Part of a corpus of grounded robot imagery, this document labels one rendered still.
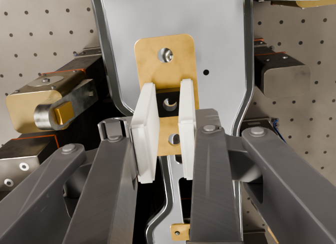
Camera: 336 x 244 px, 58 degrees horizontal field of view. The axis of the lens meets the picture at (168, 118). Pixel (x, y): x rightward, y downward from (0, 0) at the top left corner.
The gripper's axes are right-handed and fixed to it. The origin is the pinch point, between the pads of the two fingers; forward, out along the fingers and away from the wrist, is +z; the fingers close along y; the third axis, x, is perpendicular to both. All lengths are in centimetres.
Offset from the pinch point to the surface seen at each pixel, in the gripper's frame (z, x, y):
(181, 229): 29.3, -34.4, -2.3
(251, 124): 56, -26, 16
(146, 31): 29.6, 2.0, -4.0
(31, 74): 60, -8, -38
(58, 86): 24.5, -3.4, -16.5
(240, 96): 29.6, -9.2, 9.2
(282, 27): 60, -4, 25
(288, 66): 30.9, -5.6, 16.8
